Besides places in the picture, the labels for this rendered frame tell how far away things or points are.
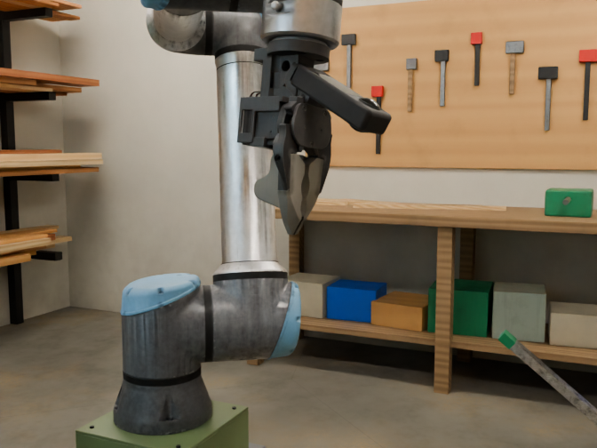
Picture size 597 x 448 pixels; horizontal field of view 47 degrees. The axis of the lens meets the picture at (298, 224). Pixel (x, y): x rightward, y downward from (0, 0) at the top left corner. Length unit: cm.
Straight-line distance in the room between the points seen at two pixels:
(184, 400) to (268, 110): 72
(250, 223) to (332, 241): 278
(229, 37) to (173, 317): 57
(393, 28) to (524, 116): 87
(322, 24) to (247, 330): 70
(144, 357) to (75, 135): 390
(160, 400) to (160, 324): 14
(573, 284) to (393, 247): 98
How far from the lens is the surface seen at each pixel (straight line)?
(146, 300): 128
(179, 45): 140
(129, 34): 485
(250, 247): 133
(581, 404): 253
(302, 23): 76
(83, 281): 520
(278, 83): 79
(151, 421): 133
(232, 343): 131
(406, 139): 389
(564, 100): 376
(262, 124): 78
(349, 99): 72
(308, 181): 77
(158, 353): 130
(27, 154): 432
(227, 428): 138
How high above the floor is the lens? 117
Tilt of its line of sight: 7 degrees down
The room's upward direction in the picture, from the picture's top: straight up
